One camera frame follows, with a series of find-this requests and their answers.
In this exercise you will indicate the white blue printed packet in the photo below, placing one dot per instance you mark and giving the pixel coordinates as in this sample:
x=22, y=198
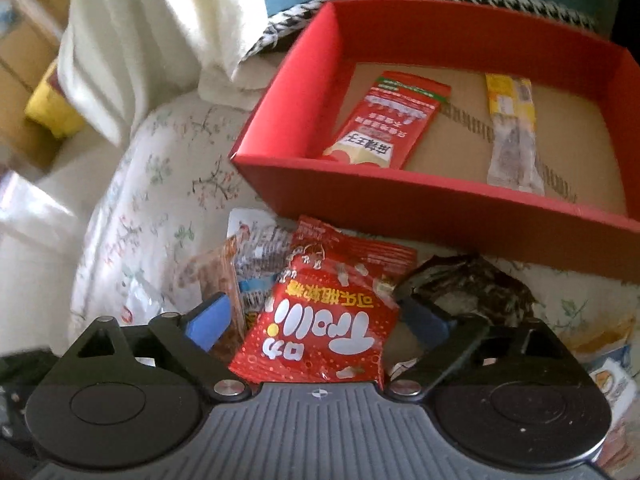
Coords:
x=260, y=255

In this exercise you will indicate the red cardboard box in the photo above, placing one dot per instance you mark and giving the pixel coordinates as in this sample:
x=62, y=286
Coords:
x=400, y=200

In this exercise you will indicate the cream white cloth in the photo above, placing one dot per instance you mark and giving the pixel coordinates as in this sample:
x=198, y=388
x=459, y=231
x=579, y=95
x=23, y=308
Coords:
x=150, y=25

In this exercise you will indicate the yellow object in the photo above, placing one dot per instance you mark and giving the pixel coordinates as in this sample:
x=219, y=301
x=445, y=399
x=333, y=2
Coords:
x=50, y=105

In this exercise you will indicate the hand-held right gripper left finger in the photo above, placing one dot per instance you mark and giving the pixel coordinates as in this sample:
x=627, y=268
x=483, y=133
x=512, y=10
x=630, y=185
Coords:
x=207, y=322

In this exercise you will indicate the dark brown snack packet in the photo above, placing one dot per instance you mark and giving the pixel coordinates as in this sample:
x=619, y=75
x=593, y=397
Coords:
x=465, y=285

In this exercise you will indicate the yellow clear snack packet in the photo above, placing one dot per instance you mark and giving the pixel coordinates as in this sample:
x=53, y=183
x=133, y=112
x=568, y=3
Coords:
x=510, y=150

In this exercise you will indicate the red white sachet packet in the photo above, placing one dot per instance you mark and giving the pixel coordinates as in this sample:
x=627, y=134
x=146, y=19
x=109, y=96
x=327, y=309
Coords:
x=385, y=120

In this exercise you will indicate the red candy bag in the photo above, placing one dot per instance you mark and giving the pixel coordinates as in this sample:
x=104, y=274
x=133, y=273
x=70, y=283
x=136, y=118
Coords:
x=320, y=330

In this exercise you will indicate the floral bed sheet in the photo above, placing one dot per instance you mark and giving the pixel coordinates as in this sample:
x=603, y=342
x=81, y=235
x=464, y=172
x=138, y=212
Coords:
x=165, y=170

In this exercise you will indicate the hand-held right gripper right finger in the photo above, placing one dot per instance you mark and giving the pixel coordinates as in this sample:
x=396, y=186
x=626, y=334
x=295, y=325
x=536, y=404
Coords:
x=425, y=322

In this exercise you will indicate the wooden cabinet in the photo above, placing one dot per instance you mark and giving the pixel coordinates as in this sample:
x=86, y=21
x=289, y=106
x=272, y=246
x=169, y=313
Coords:
x=20, y=35

